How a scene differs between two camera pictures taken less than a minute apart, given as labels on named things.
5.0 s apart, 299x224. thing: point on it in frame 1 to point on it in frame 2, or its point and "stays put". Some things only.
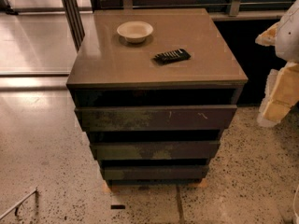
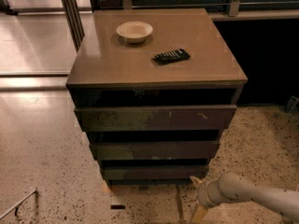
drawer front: x=155 y=172 stays put
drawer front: x=152 y=118 stays put
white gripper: x=289 y=39 to x=203 y=192
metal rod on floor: x=17 y=205 stays put
